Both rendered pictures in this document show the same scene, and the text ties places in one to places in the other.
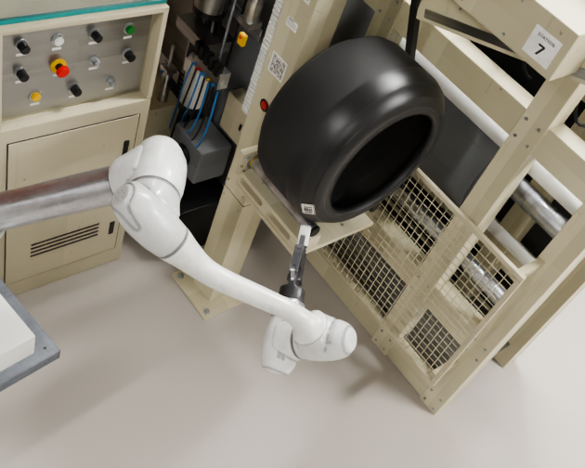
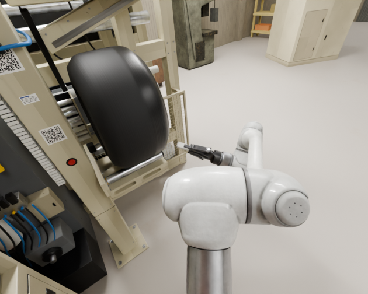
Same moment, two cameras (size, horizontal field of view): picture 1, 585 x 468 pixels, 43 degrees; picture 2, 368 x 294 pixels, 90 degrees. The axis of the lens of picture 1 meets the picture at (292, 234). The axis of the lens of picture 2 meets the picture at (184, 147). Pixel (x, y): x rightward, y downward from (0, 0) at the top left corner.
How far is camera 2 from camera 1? 1.67 m
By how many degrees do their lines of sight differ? 47
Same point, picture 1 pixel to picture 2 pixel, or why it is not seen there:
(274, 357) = not seen: hidden behind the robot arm
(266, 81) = (56, 150)
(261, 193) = (129, 180)
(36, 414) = not seen: outside the picture
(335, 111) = (139, 80)
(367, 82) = (121, 58)
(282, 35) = (32, 114)
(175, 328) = (153, 263)
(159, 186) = (258, 174)
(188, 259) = not seen: hidden behind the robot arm
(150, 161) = (222, 185)
